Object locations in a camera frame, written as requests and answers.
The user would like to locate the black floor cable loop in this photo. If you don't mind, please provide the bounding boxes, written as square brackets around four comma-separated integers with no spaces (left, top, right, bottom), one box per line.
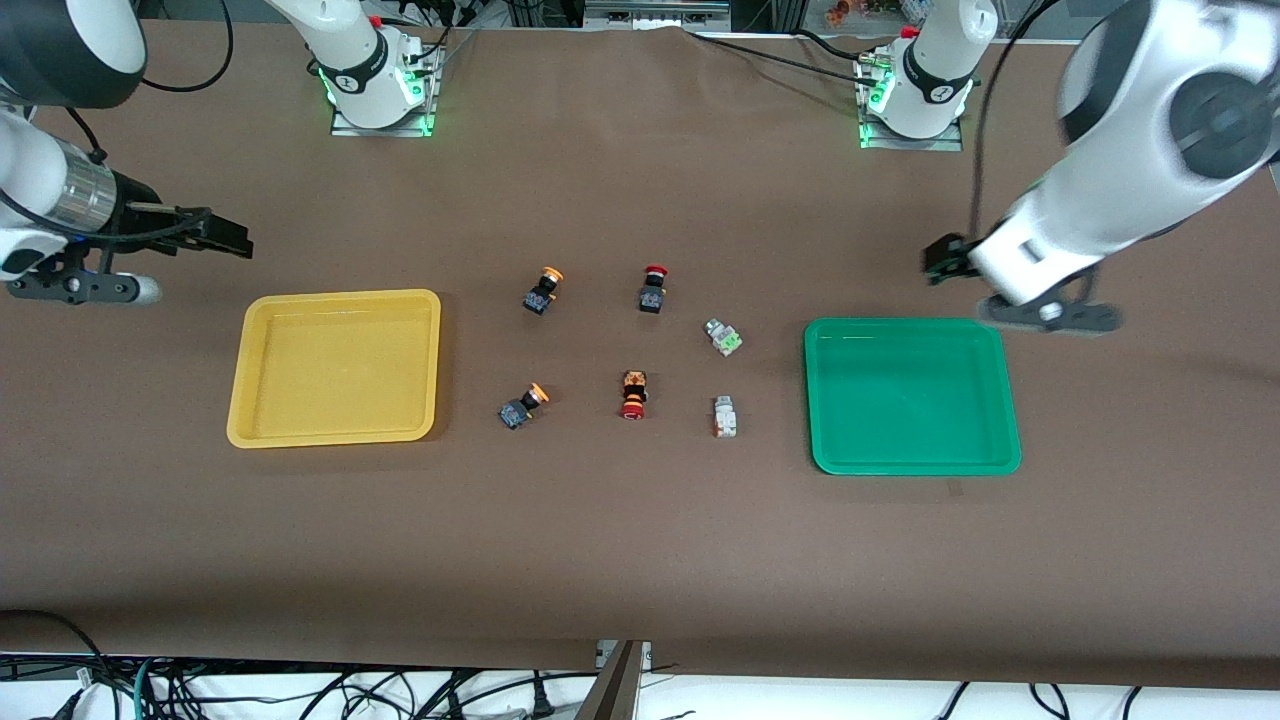
[0,609,113,720]

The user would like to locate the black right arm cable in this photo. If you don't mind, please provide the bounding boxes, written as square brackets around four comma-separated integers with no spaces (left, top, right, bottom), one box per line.
[138,0,237,94]

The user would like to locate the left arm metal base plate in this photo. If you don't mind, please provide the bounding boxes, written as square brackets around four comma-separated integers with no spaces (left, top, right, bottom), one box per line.
[856,48,968,153]

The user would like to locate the yellow push button black body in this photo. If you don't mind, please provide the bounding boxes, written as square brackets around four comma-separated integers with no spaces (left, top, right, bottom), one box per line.
[521,265,566,317]
[497,382,551,432]

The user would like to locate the yellow plastic tray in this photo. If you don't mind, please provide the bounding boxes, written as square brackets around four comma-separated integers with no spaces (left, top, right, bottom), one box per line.
[226,289,443,450]

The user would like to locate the aluminium frame rail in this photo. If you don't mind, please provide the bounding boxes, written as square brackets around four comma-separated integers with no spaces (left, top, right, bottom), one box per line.
[583,0,734,33]

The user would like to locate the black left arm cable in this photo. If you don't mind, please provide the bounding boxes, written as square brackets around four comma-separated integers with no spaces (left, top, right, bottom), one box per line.
[970,0,1063,243]

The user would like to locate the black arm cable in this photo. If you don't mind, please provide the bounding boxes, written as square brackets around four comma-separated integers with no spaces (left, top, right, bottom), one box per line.
[138,0,237,94]
[970,0,1063,243]

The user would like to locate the grey table frame post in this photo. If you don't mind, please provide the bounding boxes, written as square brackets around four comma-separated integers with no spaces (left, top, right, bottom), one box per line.
[574,640,653,720]

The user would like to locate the colourful background objects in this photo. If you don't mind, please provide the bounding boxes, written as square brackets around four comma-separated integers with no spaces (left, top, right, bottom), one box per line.
[822,0,936,28]

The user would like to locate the table cover sheet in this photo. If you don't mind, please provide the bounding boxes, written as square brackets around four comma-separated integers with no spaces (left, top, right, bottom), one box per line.
[0,18,1280,691]

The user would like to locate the black floor cable bundle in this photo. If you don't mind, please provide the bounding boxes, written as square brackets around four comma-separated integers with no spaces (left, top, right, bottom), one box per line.
[150,665,566,720]

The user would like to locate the green plastic tray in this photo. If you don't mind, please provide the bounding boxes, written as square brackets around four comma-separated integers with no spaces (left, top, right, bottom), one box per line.
[803,317,1023,477]

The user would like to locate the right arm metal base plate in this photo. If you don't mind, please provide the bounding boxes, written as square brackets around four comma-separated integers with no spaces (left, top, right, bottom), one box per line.
[328,38,445,139]

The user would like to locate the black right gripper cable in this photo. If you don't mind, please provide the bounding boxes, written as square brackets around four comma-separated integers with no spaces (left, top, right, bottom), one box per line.
[0,105,216,263]

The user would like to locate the black cable on table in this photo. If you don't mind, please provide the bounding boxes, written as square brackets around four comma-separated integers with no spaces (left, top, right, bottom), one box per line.
[686,28,873,79]

